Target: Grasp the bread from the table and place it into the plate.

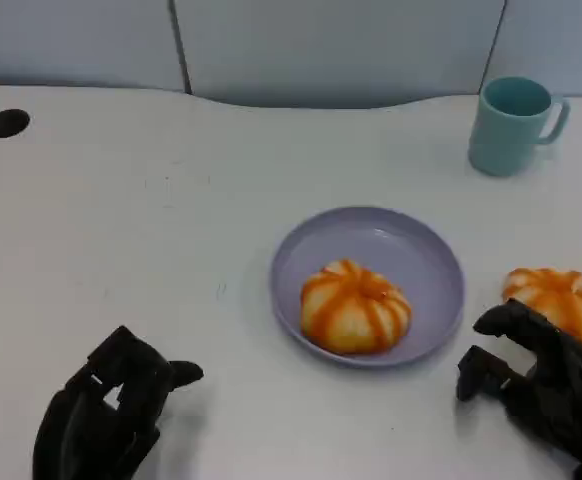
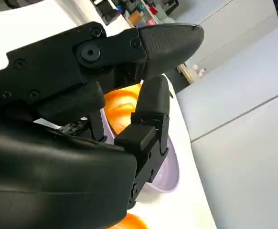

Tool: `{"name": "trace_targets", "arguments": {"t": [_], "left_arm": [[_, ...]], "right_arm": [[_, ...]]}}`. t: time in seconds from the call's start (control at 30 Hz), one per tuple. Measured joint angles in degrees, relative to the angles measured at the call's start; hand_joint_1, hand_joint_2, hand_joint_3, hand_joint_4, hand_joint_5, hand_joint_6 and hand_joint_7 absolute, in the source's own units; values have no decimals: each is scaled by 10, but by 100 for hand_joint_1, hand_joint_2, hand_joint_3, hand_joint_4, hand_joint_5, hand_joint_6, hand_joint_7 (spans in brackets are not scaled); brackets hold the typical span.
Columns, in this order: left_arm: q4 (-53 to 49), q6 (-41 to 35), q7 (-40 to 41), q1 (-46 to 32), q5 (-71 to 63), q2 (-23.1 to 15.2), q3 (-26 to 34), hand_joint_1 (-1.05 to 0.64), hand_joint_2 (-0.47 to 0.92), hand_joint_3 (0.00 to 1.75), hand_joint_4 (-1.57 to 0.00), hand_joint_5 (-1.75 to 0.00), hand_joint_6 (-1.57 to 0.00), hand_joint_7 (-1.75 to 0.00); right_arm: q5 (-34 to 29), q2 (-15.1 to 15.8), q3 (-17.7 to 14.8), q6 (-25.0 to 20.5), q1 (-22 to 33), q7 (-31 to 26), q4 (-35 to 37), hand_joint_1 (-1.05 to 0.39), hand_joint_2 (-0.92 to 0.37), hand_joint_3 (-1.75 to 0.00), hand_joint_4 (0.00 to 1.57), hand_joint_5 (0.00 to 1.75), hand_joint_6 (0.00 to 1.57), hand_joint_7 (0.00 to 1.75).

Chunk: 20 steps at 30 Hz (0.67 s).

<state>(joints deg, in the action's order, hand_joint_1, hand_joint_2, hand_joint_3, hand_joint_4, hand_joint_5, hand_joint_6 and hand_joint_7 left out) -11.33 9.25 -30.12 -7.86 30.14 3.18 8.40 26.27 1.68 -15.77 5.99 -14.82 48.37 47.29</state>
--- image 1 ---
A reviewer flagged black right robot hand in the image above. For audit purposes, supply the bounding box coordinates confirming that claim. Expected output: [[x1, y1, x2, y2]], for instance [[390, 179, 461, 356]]
[[455, 298, 582, 480]]

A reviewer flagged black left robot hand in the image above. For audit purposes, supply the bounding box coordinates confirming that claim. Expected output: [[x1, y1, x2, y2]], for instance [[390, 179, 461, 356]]
[[31, 325, 205, 480]]

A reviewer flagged orange white toy bread roll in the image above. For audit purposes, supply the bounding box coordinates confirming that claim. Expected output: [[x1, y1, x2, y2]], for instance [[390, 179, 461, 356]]
[[501, 267, 582, 350], [299, 258, 413, 356]]

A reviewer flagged lilac plate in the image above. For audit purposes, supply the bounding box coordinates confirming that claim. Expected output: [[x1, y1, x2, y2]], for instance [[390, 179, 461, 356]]
[[269, 205, 466, 370]]

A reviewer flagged pale green mug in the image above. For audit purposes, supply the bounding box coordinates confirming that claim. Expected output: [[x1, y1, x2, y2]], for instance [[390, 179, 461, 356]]
[[467, 76, 571, 177]]

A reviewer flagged grey partition panel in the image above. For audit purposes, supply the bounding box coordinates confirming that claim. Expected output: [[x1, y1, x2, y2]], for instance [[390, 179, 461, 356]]
[[170, 0, 507, 109], [0, 0, 192, 95], [485, 0, 582, 97]]

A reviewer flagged black table cable hole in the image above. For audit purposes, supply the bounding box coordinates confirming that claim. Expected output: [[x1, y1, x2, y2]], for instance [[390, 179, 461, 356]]
[[0, 108, 31, 140]]

